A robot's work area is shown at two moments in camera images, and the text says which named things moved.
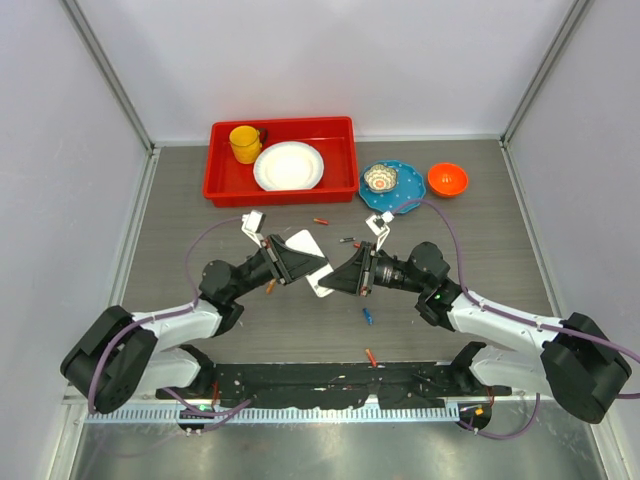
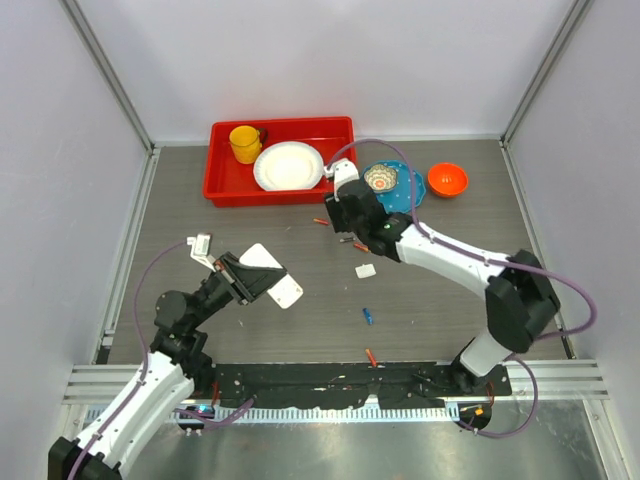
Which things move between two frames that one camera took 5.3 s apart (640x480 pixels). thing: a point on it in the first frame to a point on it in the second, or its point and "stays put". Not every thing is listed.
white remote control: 305,242 to 284,293
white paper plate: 288,166 stays put
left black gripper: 287,263 to 251,279
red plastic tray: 229,183 stays put
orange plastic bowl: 447,179 stays put
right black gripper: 354,277 to 334,208
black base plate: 329,385 stays put
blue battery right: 369,318 stays put
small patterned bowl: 380,178 stays put
